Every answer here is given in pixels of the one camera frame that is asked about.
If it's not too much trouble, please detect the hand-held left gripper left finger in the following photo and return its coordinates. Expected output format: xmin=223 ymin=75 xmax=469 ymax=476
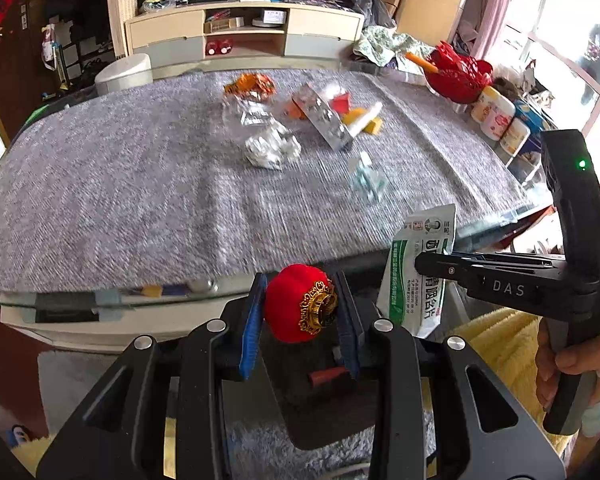
xmin=36 ymin=272 xmax=268 ymax=480

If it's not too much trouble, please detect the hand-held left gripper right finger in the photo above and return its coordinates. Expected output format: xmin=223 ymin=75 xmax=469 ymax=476
xmin=332 ymin=272 xmax=566 ymax=480

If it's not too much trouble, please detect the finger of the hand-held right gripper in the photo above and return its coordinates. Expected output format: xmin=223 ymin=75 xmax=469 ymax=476
xmin=450 ymin=251 xmax=567 ymax=267
xmin=414 ymin=251 xmax=485 ymax=287

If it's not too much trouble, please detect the red velvet lantern ornament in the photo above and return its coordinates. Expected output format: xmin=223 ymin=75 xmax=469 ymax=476
xmin=264 ymin=263 xmax=340 ymax=343

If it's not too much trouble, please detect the white green medicine packet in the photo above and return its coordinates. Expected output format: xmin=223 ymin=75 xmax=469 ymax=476
xmin=377 ymin=203 xmax=457 ymax=338

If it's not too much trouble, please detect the black trash bin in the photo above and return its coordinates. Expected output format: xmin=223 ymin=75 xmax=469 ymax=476
xmin=272 ymin=347 xmax=433 ymax=452

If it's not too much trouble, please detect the person's right hand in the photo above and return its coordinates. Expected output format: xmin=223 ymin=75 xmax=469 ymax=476
xmin=536 ymin=317 xmax=600 ymax=411

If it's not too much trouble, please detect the red tube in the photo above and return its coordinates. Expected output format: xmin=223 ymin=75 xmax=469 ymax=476
xmin=308 ymin=366 xmax=352 ymax=387

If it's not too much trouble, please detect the yellow fluffy blanket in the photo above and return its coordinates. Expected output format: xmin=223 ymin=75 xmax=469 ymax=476
xmin=9 ymin=435 xmax=57 ymax=480
xmin=450 ymin=307 xmax=574 ymax=456

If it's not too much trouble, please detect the clear bluish plastic wrapper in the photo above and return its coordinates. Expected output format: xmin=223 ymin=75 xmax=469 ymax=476
xmin=349 ymin=152 xmax=388 ymax=204

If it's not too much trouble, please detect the white jar yellow label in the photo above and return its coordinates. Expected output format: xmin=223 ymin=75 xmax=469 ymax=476
xmin=499 ymin=117 xmax=531 ymax=157

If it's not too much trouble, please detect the blue box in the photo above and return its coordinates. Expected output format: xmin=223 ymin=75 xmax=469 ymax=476
xmin=512 ymin=100 xmax=549 ymax=136

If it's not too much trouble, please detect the white jar pink label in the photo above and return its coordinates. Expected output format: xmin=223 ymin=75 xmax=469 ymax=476
xmin=482 ymin=97 xmax=516 ymax=141
xmin=471 ymin=86 xmax=502 ymax=123

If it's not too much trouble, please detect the grey woven tablecloth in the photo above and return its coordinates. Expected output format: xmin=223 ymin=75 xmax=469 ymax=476
xmin=0 ymin=67 xmax=536 ymax=293

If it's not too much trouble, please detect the yellow packet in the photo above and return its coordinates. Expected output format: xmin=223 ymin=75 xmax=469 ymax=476
xmin=342 ymin=108 xmax=384 ymax=136

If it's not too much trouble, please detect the white table base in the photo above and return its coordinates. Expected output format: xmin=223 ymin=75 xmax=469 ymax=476
xmin=0 ymin=292 xmax=263 ymax=357

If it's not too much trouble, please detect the crumpled clear plastic wrap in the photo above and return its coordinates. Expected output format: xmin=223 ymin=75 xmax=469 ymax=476
xmin=244 ymin=125 xmax=302 ymax=171

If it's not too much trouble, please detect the grey shaggy rug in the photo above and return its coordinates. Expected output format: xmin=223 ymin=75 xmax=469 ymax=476
xmin=36 ymin=347 xmax=436 ymax=480

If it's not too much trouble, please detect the silver blister pack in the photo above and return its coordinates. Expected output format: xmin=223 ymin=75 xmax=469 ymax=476
xmin=292 ymin=84 xmax=355 ymax=151

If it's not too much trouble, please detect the red plastic basket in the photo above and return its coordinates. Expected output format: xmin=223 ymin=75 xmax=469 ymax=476
xmin=425 ymin=41 xmax=495 ymax=105

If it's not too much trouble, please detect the red white wrapper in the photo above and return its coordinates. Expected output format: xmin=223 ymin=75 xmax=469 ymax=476
xmin=325 ymin=85 xmax=353 ymax=113

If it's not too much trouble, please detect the window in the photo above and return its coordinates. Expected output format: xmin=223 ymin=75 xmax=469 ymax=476
xmin=485 ymin=0 xmax=600 ymax=146

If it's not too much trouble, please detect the orange white stick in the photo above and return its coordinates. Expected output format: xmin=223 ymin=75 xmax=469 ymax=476
xmin=405 ymin=51 xmax=439 ymax=74

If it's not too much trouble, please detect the floral cloth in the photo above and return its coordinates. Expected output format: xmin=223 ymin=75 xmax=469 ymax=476
xmin=354 ymin=26 xmax=437 ymax=68

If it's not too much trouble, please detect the orange snack wrapper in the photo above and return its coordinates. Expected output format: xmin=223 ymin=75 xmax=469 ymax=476
xmin=223 ymin=73 xmax=276 ymax=102

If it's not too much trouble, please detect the pink curtain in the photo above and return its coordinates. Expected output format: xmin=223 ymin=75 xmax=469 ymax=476
xmin=472 ymin=0 xmax=525 ymax=63

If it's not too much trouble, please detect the blue white round object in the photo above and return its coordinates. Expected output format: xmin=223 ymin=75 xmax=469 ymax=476
xmin=6 ymin=424 xmax=34 ymax=449

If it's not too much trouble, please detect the grey bag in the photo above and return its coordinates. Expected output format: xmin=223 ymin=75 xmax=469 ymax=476
xmin=350 ymin=0 xmax=397 ymax=29

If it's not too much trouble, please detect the white round stool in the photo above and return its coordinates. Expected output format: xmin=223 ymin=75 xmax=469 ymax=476
xmin=95 ymin=54 xmax=154 ymax=96

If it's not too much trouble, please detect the beige TV cabinet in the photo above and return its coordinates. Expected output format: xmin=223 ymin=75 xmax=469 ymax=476
xmin=125 ymin=2 xmax=366 ymax=68

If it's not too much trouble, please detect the beige slatted panel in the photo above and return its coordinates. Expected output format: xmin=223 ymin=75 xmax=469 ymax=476
xmin=106 ymin=0 xmax=143 ymax=58

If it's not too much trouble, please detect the dark wooden door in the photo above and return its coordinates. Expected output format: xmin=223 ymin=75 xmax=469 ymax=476
xmin=0 ymin=0 xmax=48 ymax=128

